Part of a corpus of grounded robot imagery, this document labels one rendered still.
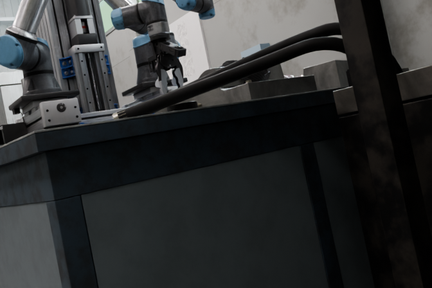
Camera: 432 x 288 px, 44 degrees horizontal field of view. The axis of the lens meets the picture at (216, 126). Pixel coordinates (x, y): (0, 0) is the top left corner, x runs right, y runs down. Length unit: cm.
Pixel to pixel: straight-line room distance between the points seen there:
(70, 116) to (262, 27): 342
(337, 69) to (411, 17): 235
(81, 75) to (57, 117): 38
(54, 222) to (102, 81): 141
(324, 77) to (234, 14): 382
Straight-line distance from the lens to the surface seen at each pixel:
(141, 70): 239
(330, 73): 180
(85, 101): 235
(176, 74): 189
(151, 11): 191
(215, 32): 587
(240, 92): 146
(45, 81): 219
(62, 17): 250
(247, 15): 541
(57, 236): 104
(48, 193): 104
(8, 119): 826
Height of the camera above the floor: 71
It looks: 2 degrees up
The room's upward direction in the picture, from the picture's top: 12 degrees counter-clockwise
